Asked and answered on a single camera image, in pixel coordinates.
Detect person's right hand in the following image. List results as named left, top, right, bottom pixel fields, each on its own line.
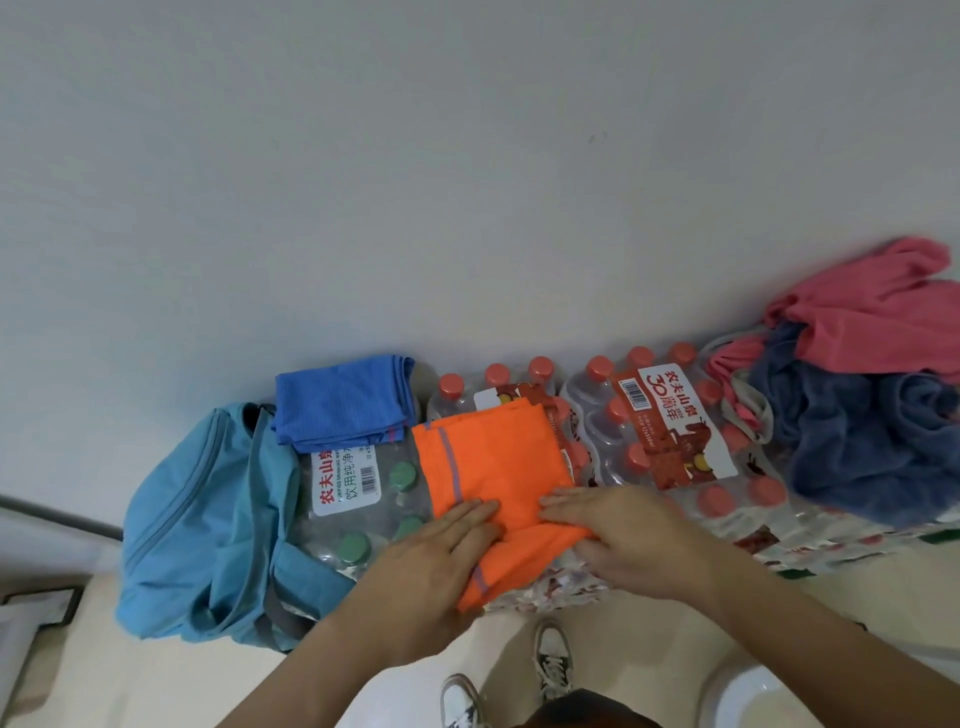
left=537, top=483, right=734, bottom=610

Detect person's left hand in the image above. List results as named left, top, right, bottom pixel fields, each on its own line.
left=329, top=497, right=506, bottom=667

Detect orange t-shirt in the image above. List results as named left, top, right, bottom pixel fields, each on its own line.
left=411, top=397, right=598, bottom=614

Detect blue t-shirt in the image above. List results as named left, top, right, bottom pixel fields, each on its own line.
left=271, top=354, right=418, bottom=455

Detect light blue backpack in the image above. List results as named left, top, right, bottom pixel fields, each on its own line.
left=115, top=401, right=358, bottom=655

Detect grey-blue towel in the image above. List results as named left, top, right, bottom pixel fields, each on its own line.
left=745, top=322, right=960, bottom=528

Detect person's right forearm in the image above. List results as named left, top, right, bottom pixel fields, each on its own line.
left=703, top=553, right=960, bottom=728

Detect person's left forearm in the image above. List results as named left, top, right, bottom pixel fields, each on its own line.
left=213, top=613, right=415, bottom=728

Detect person's dark shorts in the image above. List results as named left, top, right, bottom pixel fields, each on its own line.
left=524, top=689, right=662, bottom=728

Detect stack of water bottle packs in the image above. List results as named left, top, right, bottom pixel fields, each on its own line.
left=288, top=341, right=960, bottom=618

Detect white and black sneaker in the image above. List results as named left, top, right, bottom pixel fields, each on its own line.
left=439, top=672, right=490, bottom=728
left=531, top=621, right=576, bottom=704

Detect white panel leaning on wall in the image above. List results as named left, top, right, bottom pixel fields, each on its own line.
left=0, top=494, right=126, bottom=580

